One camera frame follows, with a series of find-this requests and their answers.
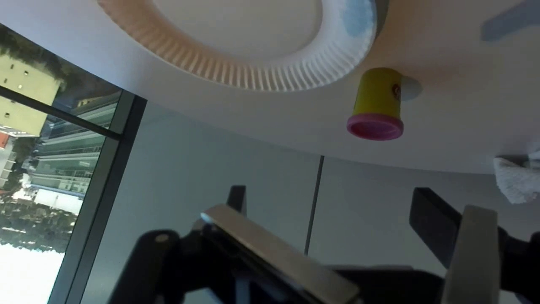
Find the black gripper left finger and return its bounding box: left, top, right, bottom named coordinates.
left=106, top=186, right=361, bottom=304

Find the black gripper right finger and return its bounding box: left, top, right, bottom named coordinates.
left=408, top=188, right=540, bottom=304

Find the yellow container pink lid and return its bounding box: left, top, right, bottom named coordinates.
left=347, top=68, right=403, bottom=141

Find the white paper plate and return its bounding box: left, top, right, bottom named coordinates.
left=96, top=0, right=378, bottom=93

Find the white crumpled cloth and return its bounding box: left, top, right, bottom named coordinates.
left=492, top=151, right=540, bottom=205

